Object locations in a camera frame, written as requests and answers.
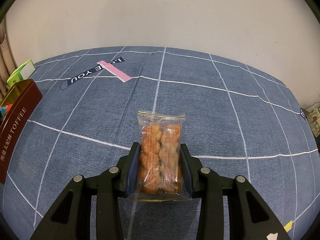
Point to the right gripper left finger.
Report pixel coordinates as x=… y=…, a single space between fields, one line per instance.
x=69 y=215

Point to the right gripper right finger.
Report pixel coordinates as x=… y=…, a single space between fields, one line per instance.
x=249 y=215

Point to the clear pack orange biscuits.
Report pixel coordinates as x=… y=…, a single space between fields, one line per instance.
x=156 y=174

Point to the blue candy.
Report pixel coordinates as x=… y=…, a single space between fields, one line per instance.
x=3 y=111

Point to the red snack packet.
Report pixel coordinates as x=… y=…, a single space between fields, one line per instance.
x=8 y=107

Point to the blue checked tablecloth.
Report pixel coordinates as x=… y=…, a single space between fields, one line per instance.
x=238 y=121

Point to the red gold toffee tin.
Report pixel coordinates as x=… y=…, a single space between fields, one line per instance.
x=24 y=96

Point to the floral box on shelf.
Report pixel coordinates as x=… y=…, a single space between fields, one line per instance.
x=314 y=121

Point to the green tissue pack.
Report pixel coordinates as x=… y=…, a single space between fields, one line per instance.
x=23 y=72

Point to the beige patterned curtain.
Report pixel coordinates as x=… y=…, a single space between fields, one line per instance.
x=7 y=62

